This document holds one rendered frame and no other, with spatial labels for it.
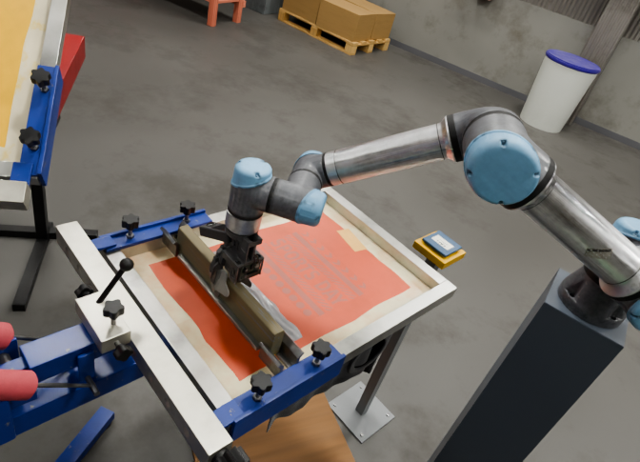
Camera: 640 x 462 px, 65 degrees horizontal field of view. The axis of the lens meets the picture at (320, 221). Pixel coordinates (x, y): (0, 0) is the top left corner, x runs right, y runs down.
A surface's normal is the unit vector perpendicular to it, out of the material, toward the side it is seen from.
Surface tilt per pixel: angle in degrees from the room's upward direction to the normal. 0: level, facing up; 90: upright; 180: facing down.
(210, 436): 0
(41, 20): 32
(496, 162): 87
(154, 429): 0
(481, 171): 87
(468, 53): 90
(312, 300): 0
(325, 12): 90
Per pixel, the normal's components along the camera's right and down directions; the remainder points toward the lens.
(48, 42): 0.30, -0.35
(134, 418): 0.23, -0.79
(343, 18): -0.60, 0.34
